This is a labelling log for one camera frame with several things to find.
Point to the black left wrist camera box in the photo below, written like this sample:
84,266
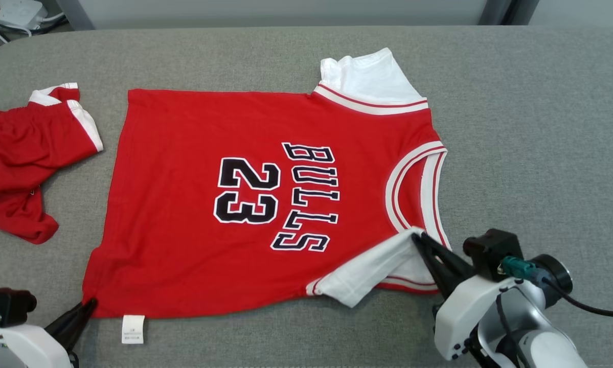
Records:
9,304

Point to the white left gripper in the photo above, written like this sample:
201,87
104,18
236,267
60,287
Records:
20,350

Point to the red shorts with white stripe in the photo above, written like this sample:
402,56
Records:
20,153

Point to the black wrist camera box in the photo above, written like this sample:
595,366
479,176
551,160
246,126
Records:
493,250
9,304

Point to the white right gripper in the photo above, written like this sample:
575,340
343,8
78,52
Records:
464,317

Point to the teal right camera connector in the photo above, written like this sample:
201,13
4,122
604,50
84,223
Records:
521,268

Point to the grey partition frame post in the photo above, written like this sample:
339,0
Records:
76,13

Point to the grey rounded partition foot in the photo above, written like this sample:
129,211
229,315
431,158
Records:
493,11
523,11

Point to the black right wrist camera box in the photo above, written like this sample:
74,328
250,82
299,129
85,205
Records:
493,250

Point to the white power strip with sockets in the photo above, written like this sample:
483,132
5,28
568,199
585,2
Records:
15,11

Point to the red Bulls 23 jersey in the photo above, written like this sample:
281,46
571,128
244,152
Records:
183,214

